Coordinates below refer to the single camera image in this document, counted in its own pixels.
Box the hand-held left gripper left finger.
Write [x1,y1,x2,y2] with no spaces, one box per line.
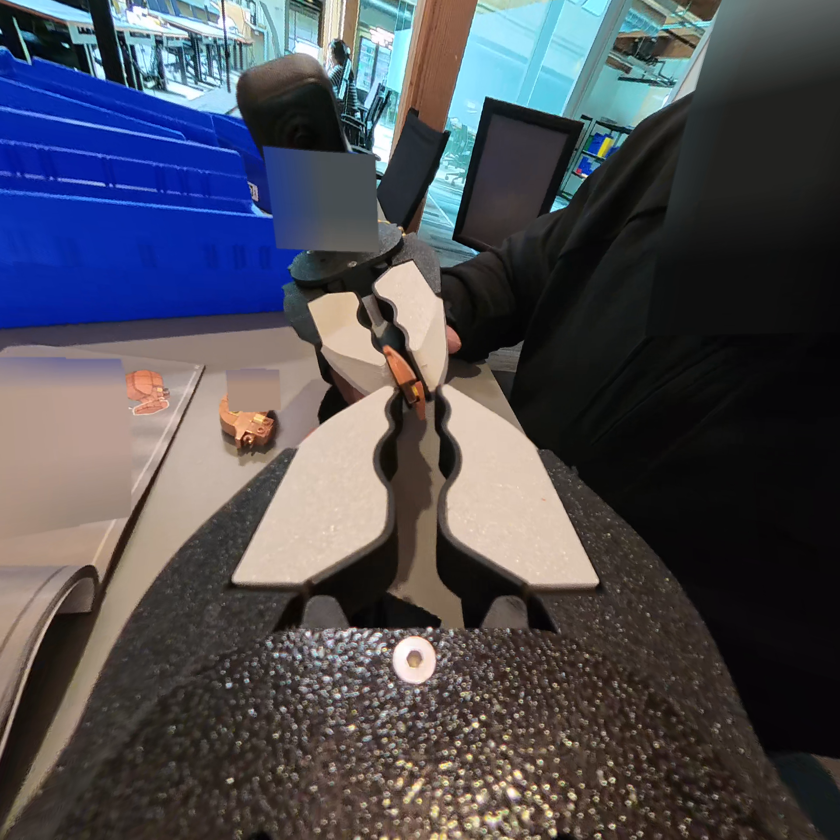
[233,389,400,590]

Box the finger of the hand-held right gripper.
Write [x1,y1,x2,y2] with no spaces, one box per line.
[308,290,408,399]
[373,260,451,395]

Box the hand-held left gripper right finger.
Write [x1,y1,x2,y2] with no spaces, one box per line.
[436,389,602,593]

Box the brown curved brick piece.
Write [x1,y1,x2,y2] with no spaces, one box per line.
[382,344,429,409]

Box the person's right forearm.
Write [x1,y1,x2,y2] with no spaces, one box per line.
[440,197,664,364]

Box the grey desk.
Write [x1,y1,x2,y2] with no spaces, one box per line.
[0,309,526,815]

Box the round brown brick assembly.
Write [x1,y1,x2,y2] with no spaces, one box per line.
[218,398,280,458]

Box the black office chair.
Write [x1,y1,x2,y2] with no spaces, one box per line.
[377,108,451,233]

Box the wooden beam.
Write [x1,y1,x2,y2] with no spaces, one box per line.
[392,0,481,165]

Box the black monitor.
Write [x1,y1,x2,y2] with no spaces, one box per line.
[452,98,586,253]

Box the grey instruction booklet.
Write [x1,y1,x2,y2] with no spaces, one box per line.
[0,344,207,756]

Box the row of blue plastic bins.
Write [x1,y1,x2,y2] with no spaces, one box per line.
[0,48,319,332]

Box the black storage shelf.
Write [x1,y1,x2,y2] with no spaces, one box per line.
[562,116,634,200]

